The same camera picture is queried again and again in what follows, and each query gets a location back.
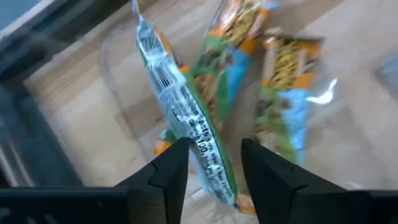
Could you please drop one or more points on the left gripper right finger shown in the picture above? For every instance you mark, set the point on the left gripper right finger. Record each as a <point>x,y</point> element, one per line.
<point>280,193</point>

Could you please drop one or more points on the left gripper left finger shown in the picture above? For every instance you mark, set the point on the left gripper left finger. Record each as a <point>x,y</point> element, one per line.
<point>164,186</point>

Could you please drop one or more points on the orange granola bar wrapper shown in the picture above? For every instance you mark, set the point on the orange granola bar wrapper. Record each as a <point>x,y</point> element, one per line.
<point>230,62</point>
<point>286,93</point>
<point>183,109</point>

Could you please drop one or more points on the clear plastic bin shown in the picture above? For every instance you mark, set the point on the clear plastic bin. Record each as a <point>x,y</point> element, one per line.
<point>107,71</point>

